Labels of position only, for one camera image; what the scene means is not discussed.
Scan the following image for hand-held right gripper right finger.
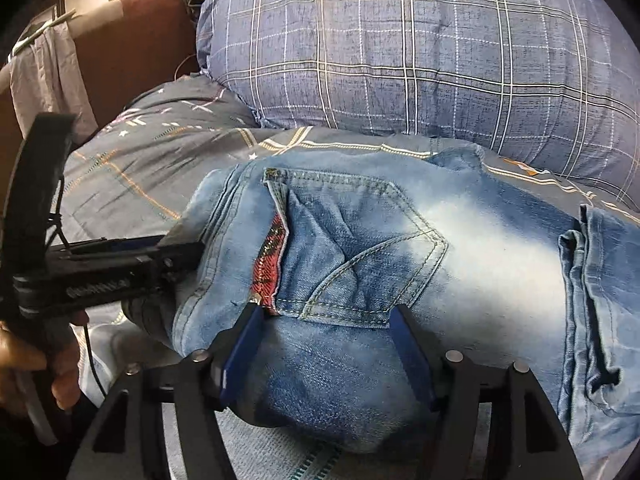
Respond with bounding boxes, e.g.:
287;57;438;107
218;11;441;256
388;303;584;480

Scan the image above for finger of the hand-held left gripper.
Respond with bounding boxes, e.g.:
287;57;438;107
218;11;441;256
150;260;197;295
157;240;204;264

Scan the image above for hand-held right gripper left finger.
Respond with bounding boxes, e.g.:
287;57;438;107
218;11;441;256
67;304;267;480

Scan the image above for faded blue denim pants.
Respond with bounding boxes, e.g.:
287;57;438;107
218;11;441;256
122;141;640;462

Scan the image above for person's left hand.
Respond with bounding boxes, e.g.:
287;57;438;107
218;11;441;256
0;310;90;417

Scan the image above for white woven blanket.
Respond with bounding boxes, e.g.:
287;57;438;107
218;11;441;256
70;305;506;480

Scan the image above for grey star print bedsheet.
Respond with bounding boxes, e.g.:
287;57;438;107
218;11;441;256
54;74;640;241

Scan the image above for hanging grey cloth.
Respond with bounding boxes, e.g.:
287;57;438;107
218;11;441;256
9;22;99;137

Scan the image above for brown headboard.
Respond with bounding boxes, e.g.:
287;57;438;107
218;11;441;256
0;0;202;161

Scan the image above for blue plaid pillow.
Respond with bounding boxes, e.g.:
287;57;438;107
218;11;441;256
194;0;640;211

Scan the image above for black cable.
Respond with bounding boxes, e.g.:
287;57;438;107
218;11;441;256
81;324;110;397

